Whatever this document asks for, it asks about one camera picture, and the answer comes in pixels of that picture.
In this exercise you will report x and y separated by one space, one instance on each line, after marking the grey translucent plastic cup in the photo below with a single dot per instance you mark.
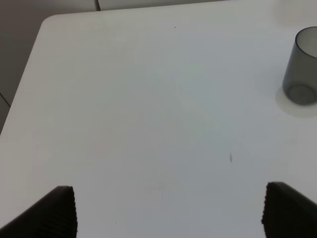
300 78

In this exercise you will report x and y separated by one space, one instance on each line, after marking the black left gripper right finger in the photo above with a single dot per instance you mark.
288 213

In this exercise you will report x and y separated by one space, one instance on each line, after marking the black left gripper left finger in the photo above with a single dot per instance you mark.
53 216

